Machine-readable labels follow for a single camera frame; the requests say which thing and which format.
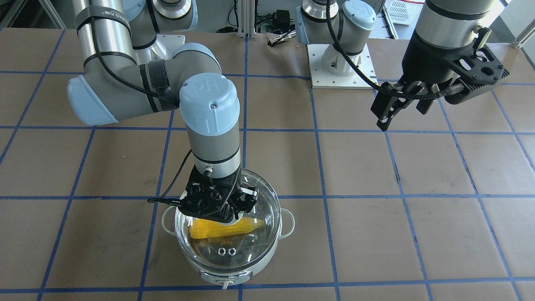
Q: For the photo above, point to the white cooking pot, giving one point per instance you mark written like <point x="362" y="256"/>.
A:
<point x="287" y="226"/>

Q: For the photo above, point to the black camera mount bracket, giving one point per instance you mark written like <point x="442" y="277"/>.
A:
<point x="478" y="68"/>

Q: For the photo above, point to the glass pot lid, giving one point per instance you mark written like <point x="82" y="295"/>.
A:
<point x="237" y="252"/>

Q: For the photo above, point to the brown paper table cover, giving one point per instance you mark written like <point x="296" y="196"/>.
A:
<point x="439" y="207"/>

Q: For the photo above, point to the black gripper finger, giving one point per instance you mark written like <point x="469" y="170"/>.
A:
<point x="386" y="109"/>

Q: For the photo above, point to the yellow corn cob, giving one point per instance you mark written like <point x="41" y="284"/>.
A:
<point x="204" y="229"/>

